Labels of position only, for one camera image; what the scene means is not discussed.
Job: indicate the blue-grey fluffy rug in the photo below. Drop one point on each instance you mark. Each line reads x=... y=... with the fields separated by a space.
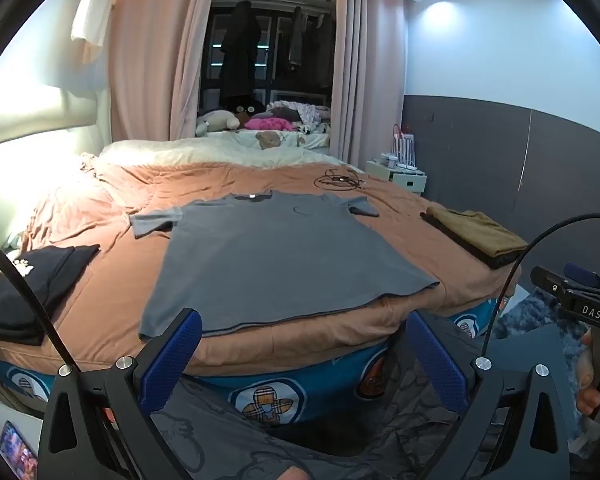
x=530 y=310

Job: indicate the pink clothing pile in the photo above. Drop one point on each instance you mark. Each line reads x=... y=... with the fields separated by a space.
x=267 y=124

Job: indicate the person's right hand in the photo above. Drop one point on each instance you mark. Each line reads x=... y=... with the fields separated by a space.
x=587 y=390

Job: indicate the white fluffy duvet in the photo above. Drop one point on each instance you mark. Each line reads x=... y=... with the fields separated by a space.
x=180 y=150

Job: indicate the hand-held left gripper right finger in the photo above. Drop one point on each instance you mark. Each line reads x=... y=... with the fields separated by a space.
x=437 y=360

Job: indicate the dark hanging clothes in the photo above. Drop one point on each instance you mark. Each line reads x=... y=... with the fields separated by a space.
x=310 y=45

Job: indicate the dark hanging coat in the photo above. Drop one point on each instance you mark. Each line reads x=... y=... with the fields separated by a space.
x=240 y=50

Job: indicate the white nightstand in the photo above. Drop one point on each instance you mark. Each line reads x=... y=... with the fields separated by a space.
x=397 y=177

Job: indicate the white hanging garment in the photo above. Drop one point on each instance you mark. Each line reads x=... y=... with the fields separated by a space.
x=92 y=15

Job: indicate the floral bedding pile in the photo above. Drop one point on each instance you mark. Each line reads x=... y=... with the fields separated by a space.
x=300 y=112

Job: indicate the black folded garment white print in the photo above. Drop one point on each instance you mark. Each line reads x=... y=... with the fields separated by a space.
x=15 y=305

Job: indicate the round bed orange cover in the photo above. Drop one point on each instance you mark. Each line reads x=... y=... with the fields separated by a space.
x=105 y=210

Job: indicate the pink curtain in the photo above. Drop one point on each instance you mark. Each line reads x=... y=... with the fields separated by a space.
x=370 y=85
x=145 y=60

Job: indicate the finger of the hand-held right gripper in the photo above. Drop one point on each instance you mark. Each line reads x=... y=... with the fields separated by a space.
x=585 y=276
x=550 y=282

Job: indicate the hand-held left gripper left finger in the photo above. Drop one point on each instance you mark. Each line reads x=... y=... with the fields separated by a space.
x=175 y=355

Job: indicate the white padded headboard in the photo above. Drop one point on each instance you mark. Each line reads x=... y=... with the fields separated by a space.
x=30 y=160

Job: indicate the olive folded garment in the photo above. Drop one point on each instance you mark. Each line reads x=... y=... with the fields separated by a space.
x=500 y=262
x=480 y=232

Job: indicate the beige plush toy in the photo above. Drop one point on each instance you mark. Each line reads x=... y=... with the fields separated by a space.
x=217 y=121

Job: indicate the phone with lit screen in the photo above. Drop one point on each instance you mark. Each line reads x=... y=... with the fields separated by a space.
x=17 y=452

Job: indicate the cream window-seat bedding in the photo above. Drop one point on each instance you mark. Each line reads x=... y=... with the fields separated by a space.
x=240 y=139

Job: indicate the brown plush toy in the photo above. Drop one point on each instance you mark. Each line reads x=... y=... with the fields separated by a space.
x=269 y=139

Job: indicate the grey t-shirt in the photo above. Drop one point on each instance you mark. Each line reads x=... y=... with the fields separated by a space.
x=280 y=260

